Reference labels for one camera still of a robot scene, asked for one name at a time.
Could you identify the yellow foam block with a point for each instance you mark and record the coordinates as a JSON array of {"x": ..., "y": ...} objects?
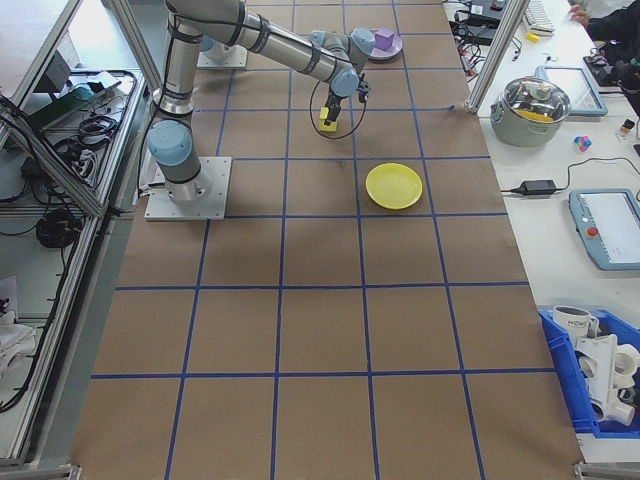
[{"x": 330, "y": 128}]

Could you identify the purple foam block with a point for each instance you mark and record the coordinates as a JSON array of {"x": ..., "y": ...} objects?
[{"x": 384, "y": 41}]

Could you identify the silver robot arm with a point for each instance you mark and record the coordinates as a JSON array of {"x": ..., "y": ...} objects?
[
  {"x": 177, "y": 75},
  {"x": 362, "y": 42}
]

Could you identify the dark sleeved bystander forearm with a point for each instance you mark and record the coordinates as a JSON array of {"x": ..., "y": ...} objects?
[{"x": 615, "y": 25}]

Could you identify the bystander hand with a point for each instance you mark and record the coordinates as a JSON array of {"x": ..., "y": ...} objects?
[{"x": 580, "y": 14}]

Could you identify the lavender round plate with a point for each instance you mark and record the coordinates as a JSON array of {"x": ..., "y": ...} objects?
[{"x": 395, "y": 50}]

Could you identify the yellow round plate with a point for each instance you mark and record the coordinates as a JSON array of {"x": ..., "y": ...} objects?
[{"x": 395, "y": 186}]

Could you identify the black electronics box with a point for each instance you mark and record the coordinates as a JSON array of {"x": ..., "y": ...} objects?
[{"x": 482, "y": 12}]

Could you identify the steel pot with lid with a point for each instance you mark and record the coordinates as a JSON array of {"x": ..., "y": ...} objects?
[{"x": 530, "y": 110}]

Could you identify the small yellow block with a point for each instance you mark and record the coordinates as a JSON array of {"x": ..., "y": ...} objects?
[{"x": 532, "y": 37}]

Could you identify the black power adapter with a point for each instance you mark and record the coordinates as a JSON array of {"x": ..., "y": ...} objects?
[{"x": 539, "y": 187}]

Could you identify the white keyboard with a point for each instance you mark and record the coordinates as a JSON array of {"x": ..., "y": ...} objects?
[{"x": 539, "y": 17}]

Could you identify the blue-grey teach pendant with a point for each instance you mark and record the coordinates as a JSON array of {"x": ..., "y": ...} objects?
[
  {"x": 575, "y": 92},
  {"x": 607, "y": 230}
]

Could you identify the small multicolour cube toy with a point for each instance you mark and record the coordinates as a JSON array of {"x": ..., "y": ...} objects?
[{"x": 583, "y": 144}]

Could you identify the green case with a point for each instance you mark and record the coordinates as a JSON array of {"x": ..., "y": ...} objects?
[{"x": 75, "y": 107}]

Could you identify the grey power supply box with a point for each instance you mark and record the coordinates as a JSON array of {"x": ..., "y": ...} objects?
[{"x": 57, "y": 70}]

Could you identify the white printed mug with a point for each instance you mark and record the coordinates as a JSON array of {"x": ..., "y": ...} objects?
[{"x": 575, "y": 324}]

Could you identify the blue plastic bin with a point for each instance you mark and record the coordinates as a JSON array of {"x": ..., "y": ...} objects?
[{"x": 560, "y": 370}]

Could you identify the white pipe fitting assembly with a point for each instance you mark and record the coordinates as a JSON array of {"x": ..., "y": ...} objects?
[{"x": 607, "y": 370}]

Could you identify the white cloth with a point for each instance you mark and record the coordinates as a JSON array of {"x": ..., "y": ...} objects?
[{"x": 15, "y": 330}]

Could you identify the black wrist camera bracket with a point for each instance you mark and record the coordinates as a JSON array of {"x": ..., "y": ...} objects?
[{"x": 363, "y": 90}]

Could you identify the white square base plate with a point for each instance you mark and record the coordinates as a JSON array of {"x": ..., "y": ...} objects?
[
  {"x": 220, "y": 200},
  {"x": 235, "y": 62}
]

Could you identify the aluminium profile post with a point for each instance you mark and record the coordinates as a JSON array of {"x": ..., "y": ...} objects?
[{"x": 495, "y": 60}]

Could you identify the aluminium V-shaped frame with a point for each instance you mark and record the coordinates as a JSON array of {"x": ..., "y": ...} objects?
[{"x": 75, "y": 186}]

